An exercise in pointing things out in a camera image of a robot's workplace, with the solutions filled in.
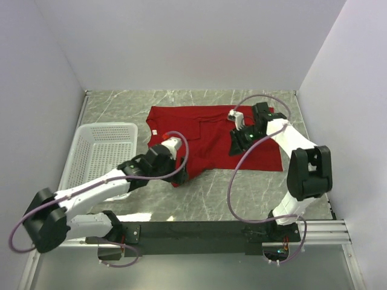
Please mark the red t shirt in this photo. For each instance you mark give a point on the red t shirt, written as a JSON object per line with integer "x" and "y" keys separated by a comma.
{"x": 207, "y": 131}

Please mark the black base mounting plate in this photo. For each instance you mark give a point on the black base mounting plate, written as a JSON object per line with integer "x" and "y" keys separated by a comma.
{"x": 197, "y": 237}

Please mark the white plastic basket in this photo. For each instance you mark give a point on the white plastic basket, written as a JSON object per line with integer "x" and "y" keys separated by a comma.
{"x": 97, "y": 148}

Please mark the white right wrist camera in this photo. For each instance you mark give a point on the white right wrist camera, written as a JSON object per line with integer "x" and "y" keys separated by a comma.
{"x": 236, "y": 117}

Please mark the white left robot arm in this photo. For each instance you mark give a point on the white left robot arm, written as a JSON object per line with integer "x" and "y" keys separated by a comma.
{"x": 54, "y": 217}

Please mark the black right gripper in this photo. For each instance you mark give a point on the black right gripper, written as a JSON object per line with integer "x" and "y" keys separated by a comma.
{"x": 239, "y": 145}

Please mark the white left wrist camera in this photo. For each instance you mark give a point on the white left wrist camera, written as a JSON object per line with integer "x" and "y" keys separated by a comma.
{"x": 173, "y": 143}

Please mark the aluminium frame rail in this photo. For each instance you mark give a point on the aluminium frame rail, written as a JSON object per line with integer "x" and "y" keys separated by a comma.
{"x": 327, "y": 262}

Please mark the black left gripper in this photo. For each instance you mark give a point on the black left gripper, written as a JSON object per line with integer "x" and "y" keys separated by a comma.
{"x": 179, "y": 177}

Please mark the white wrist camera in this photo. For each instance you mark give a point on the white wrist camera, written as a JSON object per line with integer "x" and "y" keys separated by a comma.
{"x": 173, "y": 143}
{"x": 236, "y": 117}

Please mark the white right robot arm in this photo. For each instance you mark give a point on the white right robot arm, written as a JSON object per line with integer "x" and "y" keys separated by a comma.
{"x": 309, "y": 172}

